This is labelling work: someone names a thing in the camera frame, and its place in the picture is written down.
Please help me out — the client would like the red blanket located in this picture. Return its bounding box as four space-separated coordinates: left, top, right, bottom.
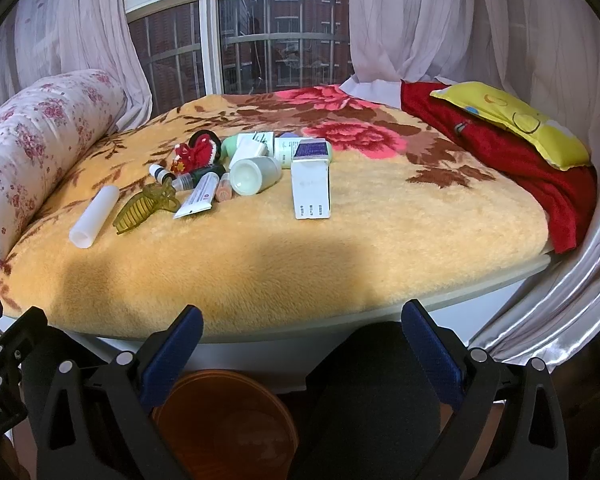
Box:
401 82 597 254

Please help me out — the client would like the right sheer curtain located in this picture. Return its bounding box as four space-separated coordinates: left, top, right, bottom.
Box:
343 0 600 367

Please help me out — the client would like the black trousers leg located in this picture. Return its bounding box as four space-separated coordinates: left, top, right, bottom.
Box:
279 322 441 479

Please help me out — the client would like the green frog lotion bottle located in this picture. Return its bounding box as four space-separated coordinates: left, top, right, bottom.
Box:
220 130 276 162

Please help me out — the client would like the frosted jar with white lid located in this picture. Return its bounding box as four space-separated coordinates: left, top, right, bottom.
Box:
230 156 282 196

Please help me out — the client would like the sheer curtain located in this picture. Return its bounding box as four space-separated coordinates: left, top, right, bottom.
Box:
0 0 152 131
343 0 600 367

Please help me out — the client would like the yellow cartoon pillow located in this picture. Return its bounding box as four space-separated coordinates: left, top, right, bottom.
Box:
430 81 591 171

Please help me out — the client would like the white plastic tube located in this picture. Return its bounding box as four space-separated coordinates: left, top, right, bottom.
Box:
69 185 120 249

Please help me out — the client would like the dark green spray bottle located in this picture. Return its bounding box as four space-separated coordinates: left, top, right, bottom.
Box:
172 164 226 192

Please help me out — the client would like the yellow floral plush blanket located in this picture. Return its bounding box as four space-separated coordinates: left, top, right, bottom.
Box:
0 87 552 338

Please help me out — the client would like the white green lotion bottle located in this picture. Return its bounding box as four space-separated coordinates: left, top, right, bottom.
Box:
273 136 332 169

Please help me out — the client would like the window with metal bars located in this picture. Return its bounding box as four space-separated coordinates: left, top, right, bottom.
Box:
123 0 353 114

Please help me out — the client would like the white blue carton box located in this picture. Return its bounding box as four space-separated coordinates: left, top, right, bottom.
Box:
290 139 332 220

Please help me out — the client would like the pink lip gloss tube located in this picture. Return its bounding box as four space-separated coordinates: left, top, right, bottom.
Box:
214 172 233 203

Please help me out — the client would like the small brown dropper bottle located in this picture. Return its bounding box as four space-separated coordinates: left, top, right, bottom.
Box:
148 164 175 184

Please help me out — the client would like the left sheer curtain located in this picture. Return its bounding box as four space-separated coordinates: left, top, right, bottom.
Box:
0 0 152 131

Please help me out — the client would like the white ointment tube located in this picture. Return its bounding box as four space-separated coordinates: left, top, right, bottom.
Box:
173 172 220 219

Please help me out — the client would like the red black knitted ornament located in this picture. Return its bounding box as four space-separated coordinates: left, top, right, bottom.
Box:
170 130 222 176

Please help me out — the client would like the small white cup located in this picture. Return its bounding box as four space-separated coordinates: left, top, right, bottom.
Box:
230 139 268 168

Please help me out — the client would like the olive green hair claw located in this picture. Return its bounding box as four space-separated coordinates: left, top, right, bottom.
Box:
112 182 181 234

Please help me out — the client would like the white floral rolled quilt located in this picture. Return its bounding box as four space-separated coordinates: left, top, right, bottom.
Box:
0 70 126 267

